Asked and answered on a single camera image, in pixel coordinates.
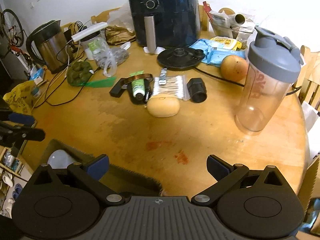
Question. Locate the marble pattern nail clipper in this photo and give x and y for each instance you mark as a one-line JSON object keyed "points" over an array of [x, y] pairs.
{"points": [[163, 77]]}

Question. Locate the glass bowl with clutter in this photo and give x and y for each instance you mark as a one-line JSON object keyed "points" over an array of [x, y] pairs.
{"points": [[226, 23]]}

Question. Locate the yellow plastic bag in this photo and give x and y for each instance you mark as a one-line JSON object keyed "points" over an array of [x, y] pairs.
{"points": [[20, 98]]}

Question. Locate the small black rectangular box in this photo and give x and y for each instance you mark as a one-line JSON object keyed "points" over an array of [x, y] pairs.
{"points": [[118, 89]]}

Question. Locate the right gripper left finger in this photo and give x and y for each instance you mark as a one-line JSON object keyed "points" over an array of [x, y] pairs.
{"points": [[86, 176]]}

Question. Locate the orange fruit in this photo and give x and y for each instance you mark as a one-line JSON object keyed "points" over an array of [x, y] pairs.
{"points": [[234, 68]]}

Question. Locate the stainless steel electric kettle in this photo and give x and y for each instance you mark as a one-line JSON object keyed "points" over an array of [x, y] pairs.
{"points": [[47, 46]]}

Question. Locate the small teal jar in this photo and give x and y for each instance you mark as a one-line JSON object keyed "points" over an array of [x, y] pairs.
{"points": [[35, 92]]}

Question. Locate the black kettle base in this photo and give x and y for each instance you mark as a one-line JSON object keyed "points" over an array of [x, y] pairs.
{"points": [[180, 59]]}

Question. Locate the bicycle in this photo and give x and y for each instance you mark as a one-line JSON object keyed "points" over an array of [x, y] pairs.
{"points": [[13, 31]]}

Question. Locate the blue tissue box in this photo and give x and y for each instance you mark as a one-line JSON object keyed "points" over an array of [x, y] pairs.
{"points": [[37, 75]]}

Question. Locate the blue wet wipes pack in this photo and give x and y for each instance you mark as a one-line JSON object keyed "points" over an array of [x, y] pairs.
{"points": [[212, 55]]}

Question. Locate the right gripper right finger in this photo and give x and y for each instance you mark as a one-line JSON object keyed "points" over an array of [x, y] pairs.
{"points": [[227, 176]]}

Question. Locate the yellow cat-shaped case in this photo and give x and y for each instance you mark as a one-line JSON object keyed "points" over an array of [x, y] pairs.
{"points": [[163, 105]]}

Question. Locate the clear plastic bag of seeds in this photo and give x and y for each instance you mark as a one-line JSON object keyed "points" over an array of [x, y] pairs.
{"points": [[107, 58]]}

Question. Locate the white computer mouse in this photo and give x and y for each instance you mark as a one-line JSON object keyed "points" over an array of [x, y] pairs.
{"points": [[60, 159]]}

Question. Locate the black round cap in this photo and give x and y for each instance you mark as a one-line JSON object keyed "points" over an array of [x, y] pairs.
{"points": [[148, 93]]}

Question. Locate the clear shaker bottle grey lid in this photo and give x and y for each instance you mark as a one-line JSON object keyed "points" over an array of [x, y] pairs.
{"points": [[274, 65]]}

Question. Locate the white tub with green label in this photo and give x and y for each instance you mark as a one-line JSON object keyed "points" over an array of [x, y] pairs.
{"points": [[86, 41]]}

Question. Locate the dark blue air fryer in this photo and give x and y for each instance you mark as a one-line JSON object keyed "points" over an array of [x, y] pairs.
{"points": [[165, 23]]}

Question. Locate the green net bag of nuts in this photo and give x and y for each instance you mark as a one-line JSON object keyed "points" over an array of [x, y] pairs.
{"points": [[80, 73]]}

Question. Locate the green cream tube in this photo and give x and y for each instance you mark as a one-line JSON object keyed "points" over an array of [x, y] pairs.
{"points": [[138, 89]]}

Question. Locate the white long handheld device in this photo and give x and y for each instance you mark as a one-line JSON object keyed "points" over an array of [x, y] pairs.
{"points": [[88, 31]]}

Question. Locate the black hexagonal cylinder part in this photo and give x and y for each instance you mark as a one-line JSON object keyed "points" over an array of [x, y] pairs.
{"points": [[197, 90]]}

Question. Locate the wooden chair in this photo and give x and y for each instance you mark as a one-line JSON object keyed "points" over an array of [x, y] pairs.
{"points": [[308, 80]]}

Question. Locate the bag of cotton swabs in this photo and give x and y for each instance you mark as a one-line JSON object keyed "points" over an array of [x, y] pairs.
{"points": [[174, 85]]}

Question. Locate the yellow wipes pack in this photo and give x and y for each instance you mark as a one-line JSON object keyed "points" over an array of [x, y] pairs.
{"points": [[225, 43]]}

